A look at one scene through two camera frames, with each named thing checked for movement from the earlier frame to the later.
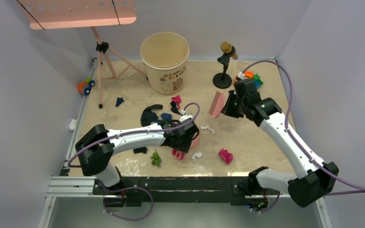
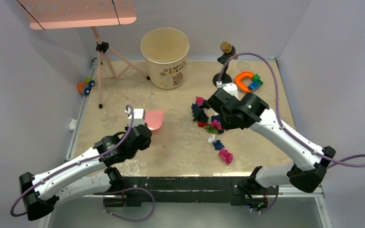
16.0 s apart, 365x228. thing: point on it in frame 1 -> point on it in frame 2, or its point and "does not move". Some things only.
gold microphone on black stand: (223, 80) does not move
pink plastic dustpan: (195, 141) -> (154, 119)
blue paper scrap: (166, 116) -> (213, 117)
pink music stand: (47, 14) does not move
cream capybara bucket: (165, 55) does not move
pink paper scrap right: (226, 156) does not move
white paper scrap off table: (72, 126) does not move
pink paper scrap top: (177, 99) -> (199, 100)
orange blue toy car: (85, 87) does not move
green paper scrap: (157, 159) -> (212, 129)
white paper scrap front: (196, 154) -> (211, 139)
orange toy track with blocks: (249, 75) does not move
